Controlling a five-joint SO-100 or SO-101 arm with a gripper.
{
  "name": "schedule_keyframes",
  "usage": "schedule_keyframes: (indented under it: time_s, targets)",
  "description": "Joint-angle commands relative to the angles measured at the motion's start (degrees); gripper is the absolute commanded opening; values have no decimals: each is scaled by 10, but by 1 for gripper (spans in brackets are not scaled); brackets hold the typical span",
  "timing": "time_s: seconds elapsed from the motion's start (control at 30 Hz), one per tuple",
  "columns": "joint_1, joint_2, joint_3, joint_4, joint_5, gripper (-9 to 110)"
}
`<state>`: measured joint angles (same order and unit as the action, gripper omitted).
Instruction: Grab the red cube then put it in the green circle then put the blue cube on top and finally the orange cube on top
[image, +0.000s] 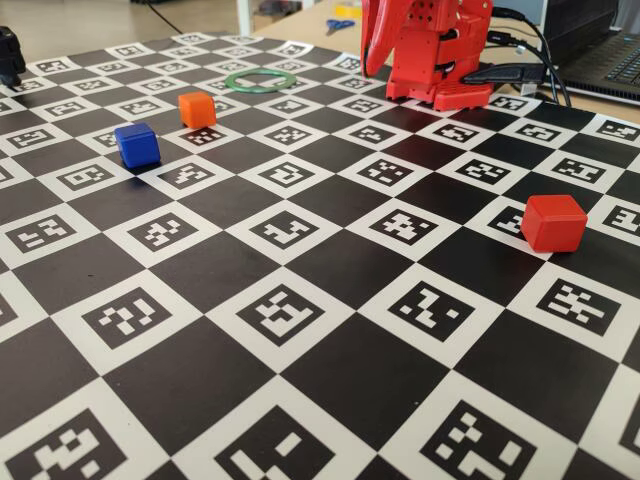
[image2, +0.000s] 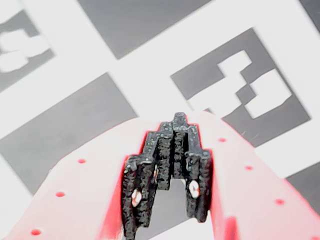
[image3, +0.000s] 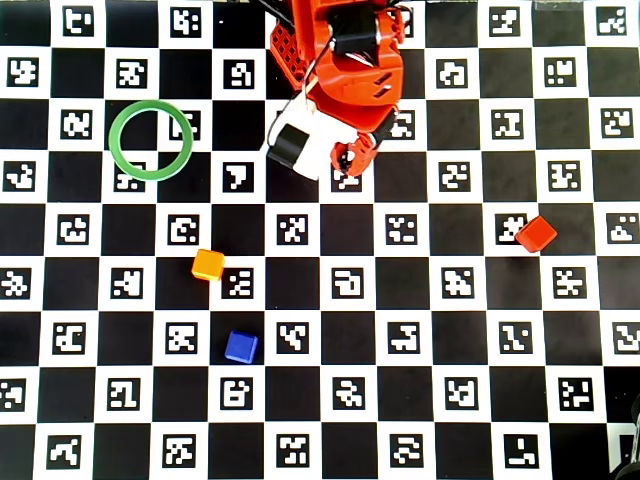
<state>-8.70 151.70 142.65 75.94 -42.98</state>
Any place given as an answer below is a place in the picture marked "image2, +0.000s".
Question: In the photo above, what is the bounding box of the black white marker board mat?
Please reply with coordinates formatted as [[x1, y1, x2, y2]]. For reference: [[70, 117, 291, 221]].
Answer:
[[0, 0, 320, 240]]

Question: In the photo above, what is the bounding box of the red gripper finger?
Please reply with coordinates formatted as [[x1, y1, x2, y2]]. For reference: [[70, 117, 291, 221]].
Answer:
[[173, 111, 320, 240], [0, 119, 175, 240]]

